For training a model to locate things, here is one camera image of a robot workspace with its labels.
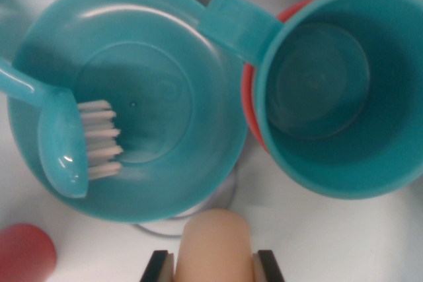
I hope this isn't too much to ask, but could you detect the light blue toy sink unit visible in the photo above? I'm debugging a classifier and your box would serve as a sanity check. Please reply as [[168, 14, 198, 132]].
[[0, 0, 423, 282]]

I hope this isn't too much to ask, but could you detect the teal mug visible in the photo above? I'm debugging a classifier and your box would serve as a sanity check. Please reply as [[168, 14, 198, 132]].
[[198, 0, 423, 199]]

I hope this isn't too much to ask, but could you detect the cream detergent bottle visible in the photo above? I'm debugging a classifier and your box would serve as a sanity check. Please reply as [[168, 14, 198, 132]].
[[173, 208, 257, 282]]

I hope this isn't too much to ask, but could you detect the teal bowl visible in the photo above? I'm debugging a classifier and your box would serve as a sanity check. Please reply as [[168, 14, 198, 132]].
[[7, 0, 249, 224]]

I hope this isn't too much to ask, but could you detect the red mug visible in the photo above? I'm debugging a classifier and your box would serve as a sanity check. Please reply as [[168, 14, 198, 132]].
[[241, 0, 423, 154]]

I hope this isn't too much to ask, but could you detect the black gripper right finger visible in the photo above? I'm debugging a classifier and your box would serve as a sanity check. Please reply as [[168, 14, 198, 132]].
[[252, 249, 287, 282]]

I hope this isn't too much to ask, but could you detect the teal dish brush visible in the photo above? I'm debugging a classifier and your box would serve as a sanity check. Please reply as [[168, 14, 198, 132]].
[[0, 0, 124, 199]]

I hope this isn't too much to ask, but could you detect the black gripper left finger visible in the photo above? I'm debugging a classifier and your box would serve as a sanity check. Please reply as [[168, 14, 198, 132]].
[[140, 250, 175, 282]]

